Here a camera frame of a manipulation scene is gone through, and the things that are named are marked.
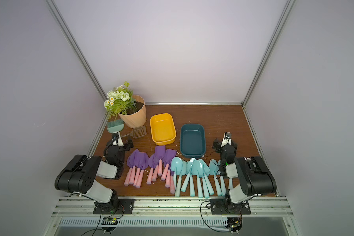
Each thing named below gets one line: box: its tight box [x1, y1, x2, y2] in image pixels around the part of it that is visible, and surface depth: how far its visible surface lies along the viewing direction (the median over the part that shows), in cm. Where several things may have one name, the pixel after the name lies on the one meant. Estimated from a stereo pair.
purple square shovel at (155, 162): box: [151, 154, 160, 182], surface depth 88 cm
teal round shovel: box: [192, 159, 205, 199], surface depth 85 cm
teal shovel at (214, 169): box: [208, 159, 222, 197], surface depth 85 cm
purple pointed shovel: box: [146, 153, 156, 185], surface depth 89 cm
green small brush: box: [107, 118, 125, 134], surface depth 109 cm
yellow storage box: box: [149, 112, 177, 146], surface depth 105 cm
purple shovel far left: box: [123, 148, 140, 187], surface depth 89 cm
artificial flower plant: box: [103, 81, 137, 120], surface depth 85 cm
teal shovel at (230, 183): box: [228, 177, 234, 190], surface depth 81 cm
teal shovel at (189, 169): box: [180, 157, 197, 193], surface depth 85 cm
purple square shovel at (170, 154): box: [160, 148, 177, 181], surface depth 91 cm
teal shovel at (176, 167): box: [170, 156, 183, 190], surface depth 87 cm
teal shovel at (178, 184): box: [175, 160, 188, 198], surface depth 82 cm
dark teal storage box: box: [179, 123, 207, 158], surface depth 99 cm
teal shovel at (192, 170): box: [187, 157, 199, 197], surface depth 85 cm
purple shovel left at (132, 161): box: [129, 148, 140, 185], surface depth 89 cm
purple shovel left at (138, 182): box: [135, 152, 149, 188], surface depth 85 cm
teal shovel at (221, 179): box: [216, 159, 227, 197], surface depth 79 cm
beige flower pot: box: [118, 94, 147, 129], surface depth 97 cm
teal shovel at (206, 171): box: [203, 165, 215, 196], surface depth 83 cm
